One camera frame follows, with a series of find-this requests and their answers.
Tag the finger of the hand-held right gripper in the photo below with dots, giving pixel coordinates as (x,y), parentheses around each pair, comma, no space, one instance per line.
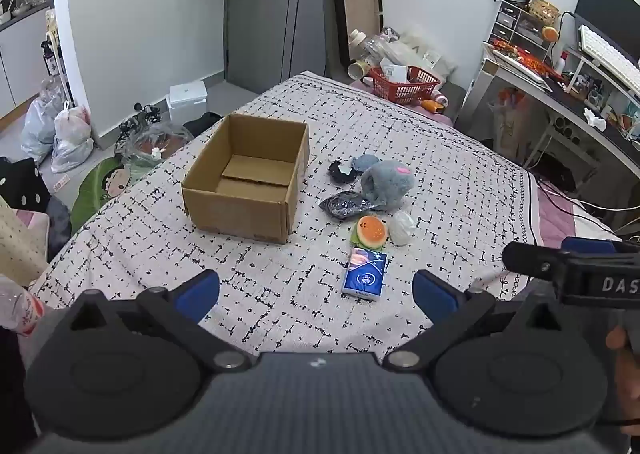
(530,259)
(587,245)

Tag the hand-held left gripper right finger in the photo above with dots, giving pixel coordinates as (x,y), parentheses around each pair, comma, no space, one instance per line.
(434,295)

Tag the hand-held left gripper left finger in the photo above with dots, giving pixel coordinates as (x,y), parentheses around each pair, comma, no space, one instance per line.
(197,295)

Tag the blue tissue packet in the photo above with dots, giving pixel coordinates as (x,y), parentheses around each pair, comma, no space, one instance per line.
(364,276)

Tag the white plastic soft item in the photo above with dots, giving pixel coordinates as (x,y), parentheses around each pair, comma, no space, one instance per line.
(402,228)

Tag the soft burger toy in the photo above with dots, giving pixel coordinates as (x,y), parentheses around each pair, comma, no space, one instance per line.
(371,230)

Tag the brown cardboard box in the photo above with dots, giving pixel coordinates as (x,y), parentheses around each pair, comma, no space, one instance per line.
(240,214)

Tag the grey plush toy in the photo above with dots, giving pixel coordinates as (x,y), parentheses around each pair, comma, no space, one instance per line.
(385,181)

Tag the black plastic packet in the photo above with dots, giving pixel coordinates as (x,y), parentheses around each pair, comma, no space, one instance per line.
(347,205)

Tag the person's right hand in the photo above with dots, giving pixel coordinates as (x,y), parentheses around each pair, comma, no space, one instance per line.
(627,374)

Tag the person's grey clothing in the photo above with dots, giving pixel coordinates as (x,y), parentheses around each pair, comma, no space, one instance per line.
(520,290)

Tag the brown paper bag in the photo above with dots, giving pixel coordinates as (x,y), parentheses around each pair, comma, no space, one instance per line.
(510,122)

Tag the green cartoon cushion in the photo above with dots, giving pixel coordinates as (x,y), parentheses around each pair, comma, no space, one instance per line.
(102,189)

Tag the white black printed bed blanket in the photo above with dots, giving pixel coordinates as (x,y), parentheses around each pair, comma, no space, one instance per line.
(425,149)

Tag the blue knitted cloth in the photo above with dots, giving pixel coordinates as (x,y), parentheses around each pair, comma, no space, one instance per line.
(365,163)

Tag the small black fabric item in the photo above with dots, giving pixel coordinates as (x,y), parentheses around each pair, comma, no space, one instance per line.
(342,172)

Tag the dark grey fuzzy cloth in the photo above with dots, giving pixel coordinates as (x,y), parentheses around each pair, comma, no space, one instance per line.
(59,226)

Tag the white desk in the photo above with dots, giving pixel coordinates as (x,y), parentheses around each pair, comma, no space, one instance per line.
(550,94)

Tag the clear bag with brown contents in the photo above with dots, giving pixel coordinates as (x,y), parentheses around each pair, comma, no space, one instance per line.
(155,143)

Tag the black bag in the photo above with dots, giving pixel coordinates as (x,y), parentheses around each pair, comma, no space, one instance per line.
(201,123)

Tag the pink white plastic item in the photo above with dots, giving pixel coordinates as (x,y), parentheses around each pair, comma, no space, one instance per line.
(17,304)

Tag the orange bottle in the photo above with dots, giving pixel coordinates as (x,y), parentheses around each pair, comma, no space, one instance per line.
(433,106)

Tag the white bottle red cap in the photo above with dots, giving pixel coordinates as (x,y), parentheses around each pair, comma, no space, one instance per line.
(561,64)

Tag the cream polka dot cushion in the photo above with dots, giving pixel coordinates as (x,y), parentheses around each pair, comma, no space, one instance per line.
(20,244)

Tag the clear plastic bag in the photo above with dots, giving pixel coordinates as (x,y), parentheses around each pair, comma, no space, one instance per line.
(72,155)

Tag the white keyboard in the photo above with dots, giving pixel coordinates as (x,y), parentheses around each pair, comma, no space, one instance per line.
(607,54)

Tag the white storage box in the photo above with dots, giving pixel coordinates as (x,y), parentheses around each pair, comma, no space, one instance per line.
(187,99)

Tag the red gold cloth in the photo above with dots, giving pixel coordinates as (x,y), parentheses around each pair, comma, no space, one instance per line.
(522,59)

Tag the red plastic basket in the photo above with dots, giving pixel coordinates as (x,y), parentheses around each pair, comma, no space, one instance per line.
(405,90)

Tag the white plastic bag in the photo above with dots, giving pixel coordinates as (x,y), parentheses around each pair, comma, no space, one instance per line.
(72,127)

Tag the orange round lamp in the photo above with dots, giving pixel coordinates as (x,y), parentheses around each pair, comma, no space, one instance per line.
(550,33)

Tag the white carton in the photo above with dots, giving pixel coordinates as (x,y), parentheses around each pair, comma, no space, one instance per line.
(395,73)

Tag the grey drawer organizer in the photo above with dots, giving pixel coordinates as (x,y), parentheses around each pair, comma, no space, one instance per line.
(510,27)

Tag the grey plastic bag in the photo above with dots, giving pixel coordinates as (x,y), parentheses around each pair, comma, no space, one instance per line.
(37,127)

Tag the white cloth bag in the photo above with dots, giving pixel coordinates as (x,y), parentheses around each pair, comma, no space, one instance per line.
(425,48)

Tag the wicker basket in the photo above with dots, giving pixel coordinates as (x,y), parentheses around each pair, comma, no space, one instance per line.
(544,12)

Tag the paper cup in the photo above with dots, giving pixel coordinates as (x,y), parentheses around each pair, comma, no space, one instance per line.
(359,68)

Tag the black monitor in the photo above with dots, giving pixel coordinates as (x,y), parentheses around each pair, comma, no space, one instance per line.
(610,4)

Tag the large clear plastic bottle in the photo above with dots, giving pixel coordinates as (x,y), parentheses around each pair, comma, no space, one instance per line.
(372,47)

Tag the black bottle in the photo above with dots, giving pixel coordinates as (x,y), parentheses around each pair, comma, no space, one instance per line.
(50,58)

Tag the dark grey door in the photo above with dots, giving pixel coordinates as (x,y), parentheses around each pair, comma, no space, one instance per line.
(270,9)

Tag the white kitchen cabinet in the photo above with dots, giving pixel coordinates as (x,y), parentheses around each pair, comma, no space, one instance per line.
(20,59)

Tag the flat brown carton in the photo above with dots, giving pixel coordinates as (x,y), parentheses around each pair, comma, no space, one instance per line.
(357,4)

